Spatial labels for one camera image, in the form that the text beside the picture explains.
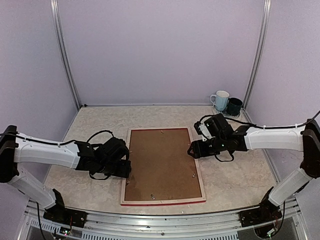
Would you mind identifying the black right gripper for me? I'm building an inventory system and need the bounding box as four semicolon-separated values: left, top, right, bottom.
188;134;227;159

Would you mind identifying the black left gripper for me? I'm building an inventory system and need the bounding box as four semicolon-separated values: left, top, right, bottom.
97;159;131;178

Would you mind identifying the brown frame backing board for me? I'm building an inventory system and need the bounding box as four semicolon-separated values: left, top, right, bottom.
124;128;204;202

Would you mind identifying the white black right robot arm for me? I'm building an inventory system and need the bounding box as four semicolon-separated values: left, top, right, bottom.
187;113;320;222

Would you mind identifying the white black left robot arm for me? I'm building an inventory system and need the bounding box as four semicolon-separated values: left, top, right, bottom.
0;125;132;223

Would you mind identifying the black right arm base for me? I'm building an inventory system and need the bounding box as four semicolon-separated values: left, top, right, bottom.
239;190;283;228

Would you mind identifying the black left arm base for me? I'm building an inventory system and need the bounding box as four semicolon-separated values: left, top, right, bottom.
43;189;88;228

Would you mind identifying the white plate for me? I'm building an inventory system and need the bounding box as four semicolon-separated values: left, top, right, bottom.
212;105;242;120

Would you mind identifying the dark green mug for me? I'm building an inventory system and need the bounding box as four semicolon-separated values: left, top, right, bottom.
226;97;243;116

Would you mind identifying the light blue mug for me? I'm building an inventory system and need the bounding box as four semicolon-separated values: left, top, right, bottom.
209;90;230;111

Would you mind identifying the aluminium front rail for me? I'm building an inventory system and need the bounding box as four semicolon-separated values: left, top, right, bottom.
16;198;308;240

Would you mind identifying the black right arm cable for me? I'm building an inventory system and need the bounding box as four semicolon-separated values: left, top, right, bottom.
199;114;320;131

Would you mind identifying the right aluminium corner post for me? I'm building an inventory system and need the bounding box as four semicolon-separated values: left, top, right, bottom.
242;0;272;111

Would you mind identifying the aluminium corner post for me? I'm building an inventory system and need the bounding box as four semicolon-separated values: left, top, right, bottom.
242;0;272;111
50;0;82;111

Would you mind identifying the left aluminium corner post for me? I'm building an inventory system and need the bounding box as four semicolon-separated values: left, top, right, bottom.
50;0;82;111

